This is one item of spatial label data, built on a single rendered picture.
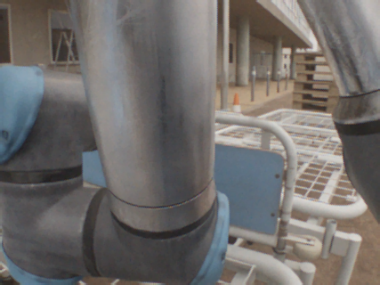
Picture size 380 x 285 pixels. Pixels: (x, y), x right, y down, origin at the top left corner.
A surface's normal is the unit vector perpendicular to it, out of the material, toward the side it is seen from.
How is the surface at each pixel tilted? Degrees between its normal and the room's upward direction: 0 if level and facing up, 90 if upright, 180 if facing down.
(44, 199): 81
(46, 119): 93
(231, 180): 90
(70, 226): 55
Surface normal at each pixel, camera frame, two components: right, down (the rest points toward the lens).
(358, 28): -0.66, 0.41
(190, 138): 0.63, 0.40
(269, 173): -0.49, 0.23
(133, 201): -0.32, 0.51
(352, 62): -0.78, 0.45
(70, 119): 0.88, 0.07
